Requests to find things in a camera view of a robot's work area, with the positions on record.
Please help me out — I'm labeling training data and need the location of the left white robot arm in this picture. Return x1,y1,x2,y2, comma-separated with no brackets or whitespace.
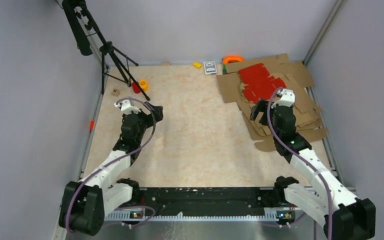
58,100,164,236

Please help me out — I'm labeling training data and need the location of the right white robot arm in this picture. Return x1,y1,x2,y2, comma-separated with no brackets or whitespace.
250,99,376,240

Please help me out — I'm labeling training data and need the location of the red cardboard box blank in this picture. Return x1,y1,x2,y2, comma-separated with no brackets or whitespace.
237,63,286,104

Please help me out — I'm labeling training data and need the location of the stack of brown cardboard blanks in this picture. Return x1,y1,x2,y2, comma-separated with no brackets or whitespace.
215,52,328,153

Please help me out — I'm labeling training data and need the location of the yellow and red toy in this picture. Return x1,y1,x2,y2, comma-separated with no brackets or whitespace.
131,79,149,94

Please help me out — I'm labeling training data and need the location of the small wooden block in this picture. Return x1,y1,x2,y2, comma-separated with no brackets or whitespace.
111,88,120,97

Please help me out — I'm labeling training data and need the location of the small orange clip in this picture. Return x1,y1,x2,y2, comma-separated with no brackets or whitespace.
89,120,95,132

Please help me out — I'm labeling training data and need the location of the green object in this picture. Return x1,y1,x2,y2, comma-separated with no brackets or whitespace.
222,65,227,75

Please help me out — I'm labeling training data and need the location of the yellow block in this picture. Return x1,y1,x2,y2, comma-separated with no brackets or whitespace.
192,61,202,69

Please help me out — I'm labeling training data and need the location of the playing card deck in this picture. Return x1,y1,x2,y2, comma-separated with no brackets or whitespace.
203,60,217,75

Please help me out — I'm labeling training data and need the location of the black tripod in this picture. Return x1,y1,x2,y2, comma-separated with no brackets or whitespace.
60,0,151,101

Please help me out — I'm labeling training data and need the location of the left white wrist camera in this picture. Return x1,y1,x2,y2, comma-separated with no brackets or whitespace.
114,100,141,115

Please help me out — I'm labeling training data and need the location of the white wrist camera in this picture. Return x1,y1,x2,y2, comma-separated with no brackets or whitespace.
114,100,141,115
270,88,296,109

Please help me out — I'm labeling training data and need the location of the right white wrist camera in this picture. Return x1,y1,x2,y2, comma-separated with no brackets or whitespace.
270,88,296,109

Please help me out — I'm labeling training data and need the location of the orange tape ring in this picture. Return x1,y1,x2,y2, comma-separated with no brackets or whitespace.
222,55,245,65

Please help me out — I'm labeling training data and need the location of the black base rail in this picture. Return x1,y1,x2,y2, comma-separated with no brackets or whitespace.
105,185,309,226

